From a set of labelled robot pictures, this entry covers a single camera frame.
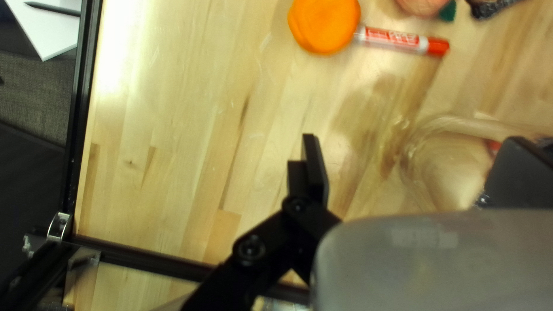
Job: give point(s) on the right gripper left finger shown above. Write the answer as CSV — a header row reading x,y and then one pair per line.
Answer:
x,y
263,255

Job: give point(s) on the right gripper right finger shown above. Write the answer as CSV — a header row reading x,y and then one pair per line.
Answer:
x,y
522,181

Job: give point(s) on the green trash piece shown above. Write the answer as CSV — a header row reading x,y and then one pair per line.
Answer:
x,y
448,11

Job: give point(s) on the orange round toy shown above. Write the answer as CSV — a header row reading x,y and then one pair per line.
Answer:
x,y
324,21

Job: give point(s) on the clear trash bin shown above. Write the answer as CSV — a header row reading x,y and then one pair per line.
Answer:
x,y
445,172

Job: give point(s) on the peach round trash piece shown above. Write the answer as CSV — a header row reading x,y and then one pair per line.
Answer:
x,y
421,6

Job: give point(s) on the black snack wrapper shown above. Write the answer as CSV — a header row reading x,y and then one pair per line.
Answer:
x,y
488,9

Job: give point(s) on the red marker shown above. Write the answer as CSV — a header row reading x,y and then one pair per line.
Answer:
x,y
397,39

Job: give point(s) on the black frame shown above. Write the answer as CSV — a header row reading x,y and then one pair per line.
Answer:
x,y
82,108

